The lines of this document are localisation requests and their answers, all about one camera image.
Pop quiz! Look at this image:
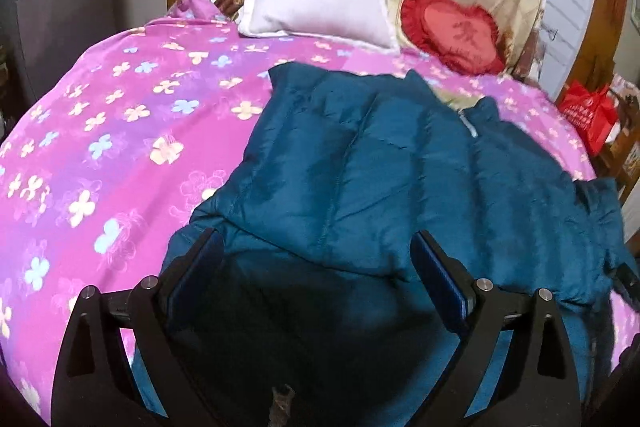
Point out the teal puffer jacket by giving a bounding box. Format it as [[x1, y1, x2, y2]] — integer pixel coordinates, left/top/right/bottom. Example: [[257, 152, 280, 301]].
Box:
[[131, 60, 640, 427]]

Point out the pink floral bed sheet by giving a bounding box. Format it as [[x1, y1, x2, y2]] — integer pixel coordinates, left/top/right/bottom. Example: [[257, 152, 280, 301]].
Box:
[[0, 0, 640, 425]]

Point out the wooden chair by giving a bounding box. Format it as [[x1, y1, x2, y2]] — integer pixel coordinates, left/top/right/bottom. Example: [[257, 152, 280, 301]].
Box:
[[596, 74, 639, 204]]

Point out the red shopping bag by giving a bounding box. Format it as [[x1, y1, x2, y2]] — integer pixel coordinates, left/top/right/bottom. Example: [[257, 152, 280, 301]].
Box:
[[559, 80, 618, 157]]

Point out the red heart cushion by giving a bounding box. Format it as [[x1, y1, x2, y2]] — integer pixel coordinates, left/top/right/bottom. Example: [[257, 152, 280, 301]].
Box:
[[400, 0, 506, 76]]

